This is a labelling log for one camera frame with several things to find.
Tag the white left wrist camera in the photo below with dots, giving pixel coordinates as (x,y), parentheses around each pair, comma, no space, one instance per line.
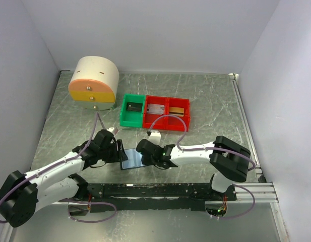
(113,130)

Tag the aluminium frame rail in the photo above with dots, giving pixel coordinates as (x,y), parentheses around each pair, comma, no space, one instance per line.
(262,192)

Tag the dark card with chip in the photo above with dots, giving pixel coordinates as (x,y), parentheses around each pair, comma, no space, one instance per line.
(134,106)

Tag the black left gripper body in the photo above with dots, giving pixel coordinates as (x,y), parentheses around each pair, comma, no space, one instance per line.
(111,154)

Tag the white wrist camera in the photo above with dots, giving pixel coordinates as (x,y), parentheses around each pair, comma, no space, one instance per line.
(113,130)
(154,137)

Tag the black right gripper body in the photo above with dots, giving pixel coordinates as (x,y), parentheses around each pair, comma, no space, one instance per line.
(148,162)

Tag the blue leather card holder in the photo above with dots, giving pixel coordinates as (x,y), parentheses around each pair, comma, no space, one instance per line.
(134,160)

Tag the gold card in red bin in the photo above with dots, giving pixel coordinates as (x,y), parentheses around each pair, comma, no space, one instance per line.
(177,111)

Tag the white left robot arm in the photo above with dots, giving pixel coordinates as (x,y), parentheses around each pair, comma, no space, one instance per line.
(23,194)

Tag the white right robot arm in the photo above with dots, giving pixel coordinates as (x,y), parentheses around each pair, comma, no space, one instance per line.
(231,160)

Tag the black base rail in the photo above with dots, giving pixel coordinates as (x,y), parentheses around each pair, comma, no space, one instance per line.
(193,196)

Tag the red plastic double bin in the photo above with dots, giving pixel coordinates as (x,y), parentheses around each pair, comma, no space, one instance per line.
(166,121)

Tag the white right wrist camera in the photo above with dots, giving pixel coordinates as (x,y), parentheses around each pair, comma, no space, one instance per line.
(154,137)

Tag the cream round drawer cabinet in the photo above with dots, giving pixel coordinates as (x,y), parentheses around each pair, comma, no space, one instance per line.
(94,83)

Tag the green plastic bin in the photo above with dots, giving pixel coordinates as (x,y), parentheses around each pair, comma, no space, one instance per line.
(130,118)

